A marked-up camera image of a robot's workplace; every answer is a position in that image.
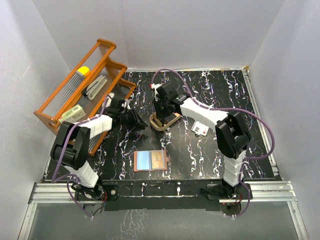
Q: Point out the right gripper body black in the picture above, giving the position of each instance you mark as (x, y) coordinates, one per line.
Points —
(162, 110)

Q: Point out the beige oval tray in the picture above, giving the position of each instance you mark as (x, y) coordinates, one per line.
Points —
(161, 124)

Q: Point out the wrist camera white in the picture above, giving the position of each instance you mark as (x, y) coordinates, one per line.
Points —
(154, 88)
(126, 105)

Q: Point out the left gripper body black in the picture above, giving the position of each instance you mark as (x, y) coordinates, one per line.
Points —
(125, 117)

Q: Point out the white printed paper packet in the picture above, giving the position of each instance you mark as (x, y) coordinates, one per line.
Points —
(199, 129)

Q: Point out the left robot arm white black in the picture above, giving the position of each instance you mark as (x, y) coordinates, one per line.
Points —
(70, 149)

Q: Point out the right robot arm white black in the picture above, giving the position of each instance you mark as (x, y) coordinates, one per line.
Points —
(232, 135)

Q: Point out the yellow grey eraser block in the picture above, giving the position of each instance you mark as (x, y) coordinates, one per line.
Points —
(83, 71)

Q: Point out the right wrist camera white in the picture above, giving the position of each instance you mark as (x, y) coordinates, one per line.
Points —
(154, 88)

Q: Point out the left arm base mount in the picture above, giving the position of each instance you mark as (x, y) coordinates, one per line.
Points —
(107, 193)

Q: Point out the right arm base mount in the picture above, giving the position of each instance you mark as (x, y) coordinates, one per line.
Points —
(214, 192)

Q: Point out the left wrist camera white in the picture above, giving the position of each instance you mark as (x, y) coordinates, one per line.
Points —
(126, 105)

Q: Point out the grey black stapler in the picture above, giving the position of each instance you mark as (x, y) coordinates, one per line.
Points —
(93, 89)

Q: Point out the orange wooden shelf rack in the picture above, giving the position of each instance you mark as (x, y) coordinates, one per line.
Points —
(95, 76)

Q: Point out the small white stapler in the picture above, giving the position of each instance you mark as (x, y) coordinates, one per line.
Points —
(107, 100)

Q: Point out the green white staples box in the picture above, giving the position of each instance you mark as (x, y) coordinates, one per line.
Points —
(72, 115)

